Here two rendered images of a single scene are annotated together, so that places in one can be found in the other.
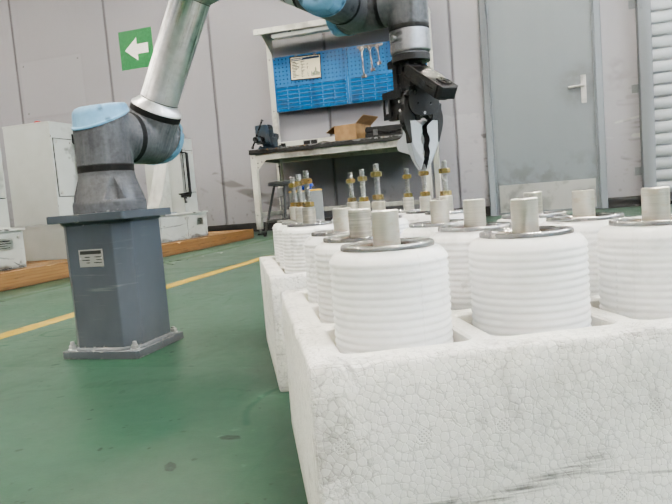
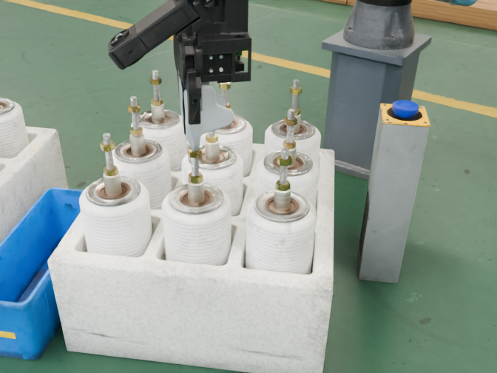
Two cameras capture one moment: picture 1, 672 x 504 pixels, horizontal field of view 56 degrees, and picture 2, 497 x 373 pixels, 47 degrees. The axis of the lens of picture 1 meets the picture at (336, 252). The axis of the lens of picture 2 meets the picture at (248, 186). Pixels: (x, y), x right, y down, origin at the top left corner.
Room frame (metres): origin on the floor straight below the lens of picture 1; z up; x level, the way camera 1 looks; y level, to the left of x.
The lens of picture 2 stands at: (1.45, -0.78, 0.68)
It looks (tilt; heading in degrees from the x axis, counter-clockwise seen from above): 32 degrees down; 106
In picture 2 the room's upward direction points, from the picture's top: 1 degrees clockwise
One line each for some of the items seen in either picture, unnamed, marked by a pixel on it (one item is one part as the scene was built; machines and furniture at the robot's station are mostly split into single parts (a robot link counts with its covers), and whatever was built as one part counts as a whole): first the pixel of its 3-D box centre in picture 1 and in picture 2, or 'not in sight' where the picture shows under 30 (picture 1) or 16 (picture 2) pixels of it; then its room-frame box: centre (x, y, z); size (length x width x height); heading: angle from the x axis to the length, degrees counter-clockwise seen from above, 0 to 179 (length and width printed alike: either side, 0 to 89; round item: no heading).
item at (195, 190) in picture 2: (425, 205); (196, 190); (1.20, -0.18, 0.26); 0.02 x 0.02 x 0.03
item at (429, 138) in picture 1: (423, 145); (210, 119); (1.22, -0.18, 0.38); 0.06 x 0.03 x 0.09; 31
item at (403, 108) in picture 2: not in sight; (404, 110); (1.46, 0.06, 0.32); 0.04 x 0.04 x 0.02
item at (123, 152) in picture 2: not in sight; (138, 151); (1.07, -0.08, 0.25); 0.08 x 0.08 x 0.01
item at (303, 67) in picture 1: (305, 66); not in sight; (6.20, 0.15, 1.54); 0.32 x 0.02 x 0.25; 73
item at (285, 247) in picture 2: not in sight; (278, 258); (1.32, -0.16, 0.16); 0.10 x 0.10 x 0.18
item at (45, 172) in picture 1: (110, 189); not in sight; (4.11, 1.41, 0.45); 1.51 x 0.57 x 0.74; 163
